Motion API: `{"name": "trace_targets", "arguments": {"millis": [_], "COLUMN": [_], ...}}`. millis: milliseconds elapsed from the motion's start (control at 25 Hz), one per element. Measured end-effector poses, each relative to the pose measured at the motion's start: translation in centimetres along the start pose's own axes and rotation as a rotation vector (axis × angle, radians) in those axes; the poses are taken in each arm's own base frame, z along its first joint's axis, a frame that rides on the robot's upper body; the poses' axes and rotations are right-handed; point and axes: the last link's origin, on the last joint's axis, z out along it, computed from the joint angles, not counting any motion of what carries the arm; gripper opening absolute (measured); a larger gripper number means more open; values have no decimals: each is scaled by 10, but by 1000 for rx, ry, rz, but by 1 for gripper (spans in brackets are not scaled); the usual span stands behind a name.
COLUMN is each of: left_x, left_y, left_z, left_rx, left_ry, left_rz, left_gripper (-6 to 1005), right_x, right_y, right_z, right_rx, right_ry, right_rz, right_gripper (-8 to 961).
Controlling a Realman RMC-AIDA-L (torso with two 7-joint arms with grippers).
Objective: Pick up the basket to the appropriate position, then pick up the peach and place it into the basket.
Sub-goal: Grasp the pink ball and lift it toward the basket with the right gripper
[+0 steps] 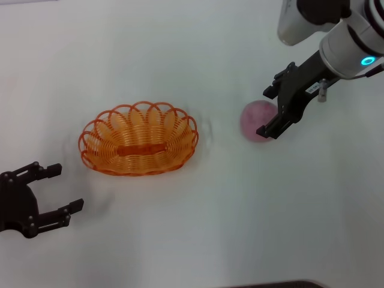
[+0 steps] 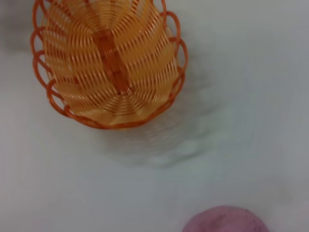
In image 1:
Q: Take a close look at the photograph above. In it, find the orange woven plastic basket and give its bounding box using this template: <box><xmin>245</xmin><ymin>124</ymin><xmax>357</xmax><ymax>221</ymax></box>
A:
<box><xmin>78</xmin><ymin>101</ymin><xmax>199</xmax><ymax>178</ymax></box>

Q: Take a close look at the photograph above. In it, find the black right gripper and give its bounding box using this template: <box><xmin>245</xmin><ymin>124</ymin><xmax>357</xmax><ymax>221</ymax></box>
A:
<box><xmin>256</xmin><ymin>49</ymin><xmax>341</xmax><ymax>140</ymax></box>

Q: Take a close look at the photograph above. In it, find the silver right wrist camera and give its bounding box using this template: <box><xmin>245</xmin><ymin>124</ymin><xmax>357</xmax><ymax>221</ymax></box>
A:
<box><xmin>276</xmin><ymin>0</ymin><xmax>331</xmax><ymax>46</ymax></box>

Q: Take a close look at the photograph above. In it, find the right gripper cable with connector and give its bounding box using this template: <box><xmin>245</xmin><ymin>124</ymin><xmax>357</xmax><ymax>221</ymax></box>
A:
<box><xmin>317</xmin><ymin>62</ymin><xmax>384</xmax><ymax>103</ymax></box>

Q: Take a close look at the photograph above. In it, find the pink peach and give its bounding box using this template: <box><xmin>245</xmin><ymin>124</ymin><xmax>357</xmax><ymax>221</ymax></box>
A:
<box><xmin>239</xmin><ymin>100</ymin><xmax>278</xmax><ymax>142</ymax></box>

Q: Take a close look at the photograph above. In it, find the dark robot torso edge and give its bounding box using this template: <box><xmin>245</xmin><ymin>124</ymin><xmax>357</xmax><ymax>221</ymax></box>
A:
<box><xmin>230</xmin><ymin>280</ymin><xmax>334</xmax><ymax>288</ymax></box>

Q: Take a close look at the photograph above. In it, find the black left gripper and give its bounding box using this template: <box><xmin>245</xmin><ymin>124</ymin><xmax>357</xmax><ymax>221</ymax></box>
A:
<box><xmin>0</xmin><ymin>161</ymin><xmax>85</xmax><ymax>239</ymax></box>

